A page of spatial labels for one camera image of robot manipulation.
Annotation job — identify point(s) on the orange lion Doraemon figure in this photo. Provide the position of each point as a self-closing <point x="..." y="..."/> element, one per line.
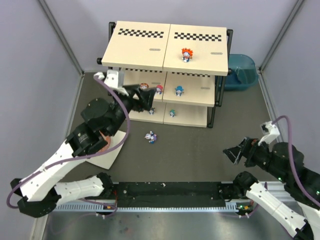
<point x="143" y="86"/>

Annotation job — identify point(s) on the orange crab Doraemon figure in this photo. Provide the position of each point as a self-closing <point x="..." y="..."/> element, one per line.
<point x="187" y="54"/>

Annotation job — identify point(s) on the purple white Doraemon figure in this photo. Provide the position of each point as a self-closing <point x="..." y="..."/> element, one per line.
<point x="153" y="138"/>

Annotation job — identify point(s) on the red patterned bowl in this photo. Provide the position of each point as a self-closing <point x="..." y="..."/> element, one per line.
<point x="107" y="139"/>

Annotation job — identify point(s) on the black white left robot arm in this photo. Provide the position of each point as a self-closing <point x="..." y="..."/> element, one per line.
<point x="42" y="191"/>

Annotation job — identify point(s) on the white sheep Doraemon figure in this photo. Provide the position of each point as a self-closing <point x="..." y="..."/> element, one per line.
<point x="149" y="135"/>

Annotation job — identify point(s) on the light blue cable duct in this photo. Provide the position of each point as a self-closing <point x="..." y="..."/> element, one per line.
<point x="85" y="207"/>

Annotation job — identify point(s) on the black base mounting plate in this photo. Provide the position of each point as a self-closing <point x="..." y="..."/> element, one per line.
<point x="173" y="194"/>

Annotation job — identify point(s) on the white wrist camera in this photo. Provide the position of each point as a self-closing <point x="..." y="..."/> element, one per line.
<point x="114" y="79"/>
<point x="270" y="132"/>

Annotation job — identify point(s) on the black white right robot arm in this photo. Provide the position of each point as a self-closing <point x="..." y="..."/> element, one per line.
<point x="286" y="164"/>

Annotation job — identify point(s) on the teal plastic basin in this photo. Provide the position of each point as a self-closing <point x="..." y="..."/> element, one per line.
<point x="243" y="73"/>

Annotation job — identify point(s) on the white square plate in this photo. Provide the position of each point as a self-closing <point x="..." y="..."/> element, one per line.
<point x="106" y="160"/>

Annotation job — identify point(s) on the teal-hooded Doraemon figure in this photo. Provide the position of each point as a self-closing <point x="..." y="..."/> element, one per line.
<point x="172" y="113"/>

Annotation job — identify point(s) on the pink-hooded Doraemon figure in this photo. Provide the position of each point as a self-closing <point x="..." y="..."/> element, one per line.
<point x="159" y="89"/>

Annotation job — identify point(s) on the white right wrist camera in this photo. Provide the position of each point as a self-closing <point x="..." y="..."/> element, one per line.
<point x="270" y="132"/>

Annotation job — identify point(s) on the blue bucket Doraemon figure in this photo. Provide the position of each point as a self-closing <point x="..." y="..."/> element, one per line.
<point x="179" y="90"/>

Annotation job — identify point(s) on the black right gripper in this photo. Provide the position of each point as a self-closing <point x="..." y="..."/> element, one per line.
<point x="249" y="152"/>

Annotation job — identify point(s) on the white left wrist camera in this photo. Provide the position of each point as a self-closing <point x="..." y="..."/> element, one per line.
<point x="114" y="79"/>

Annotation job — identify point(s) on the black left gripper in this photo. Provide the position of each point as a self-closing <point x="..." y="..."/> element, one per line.
<point x="136" y="97"/>

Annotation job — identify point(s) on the grey-hooded Doraemon figure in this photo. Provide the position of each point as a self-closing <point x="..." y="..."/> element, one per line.
<point x="152" y="111"/>

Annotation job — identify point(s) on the three-tier beige black shelf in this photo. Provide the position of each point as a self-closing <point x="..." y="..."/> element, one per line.
<point x="152" y="53"/>

